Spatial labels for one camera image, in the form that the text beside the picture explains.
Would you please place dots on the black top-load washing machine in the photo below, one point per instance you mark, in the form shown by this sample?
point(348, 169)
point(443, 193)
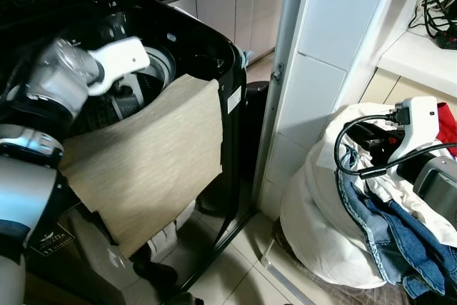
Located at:
point(207, 48)

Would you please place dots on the beige cloth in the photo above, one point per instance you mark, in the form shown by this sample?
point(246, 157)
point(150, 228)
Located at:
point(150, 162)

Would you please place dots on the white laundry bag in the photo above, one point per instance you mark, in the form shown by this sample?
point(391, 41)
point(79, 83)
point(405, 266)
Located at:
point(314, 226)

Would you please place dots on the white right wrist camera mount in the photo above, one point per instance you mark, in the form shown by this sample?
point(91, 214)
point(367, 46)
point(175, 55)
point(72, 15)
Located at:
point(421, 119)

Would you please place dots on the red garment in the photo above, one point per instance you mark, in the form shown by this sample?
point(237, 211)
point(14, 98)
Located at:
point(448, 130)

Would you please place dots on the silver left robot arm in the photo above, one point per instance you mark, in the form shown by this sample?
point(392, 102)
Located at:
point(43, 83)

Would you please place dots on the white shelf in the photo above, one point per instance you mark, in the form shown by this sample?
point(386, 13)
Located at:
point(421, 58)

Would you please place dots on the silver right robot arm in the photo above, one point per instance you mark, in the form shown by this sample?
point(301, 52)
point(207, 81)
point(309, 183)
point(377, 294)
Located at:
point(437, 183)

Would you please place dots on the white door frame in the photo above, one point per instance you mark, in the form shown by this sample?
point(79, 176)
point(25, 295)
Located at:
point(328, 48)

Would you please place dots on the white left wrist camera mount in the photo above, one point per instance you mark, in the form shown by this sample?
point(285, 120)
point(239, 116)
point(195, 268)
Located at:
point(125, 55)

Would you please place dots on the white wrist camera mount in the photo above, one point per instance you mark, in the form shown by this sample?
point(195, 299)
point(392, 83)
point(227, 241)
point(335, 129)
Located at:
point(421, 119)
point(125, 55)

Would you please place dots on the blue denim jeans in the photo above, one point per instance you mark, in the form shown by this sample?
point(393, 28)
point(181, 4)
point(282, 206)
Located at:
point(407, 241)

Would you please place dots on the white kitchen cabinet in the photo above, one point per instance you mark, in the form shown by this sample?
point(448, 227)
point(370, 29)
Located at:
point(235, 16)

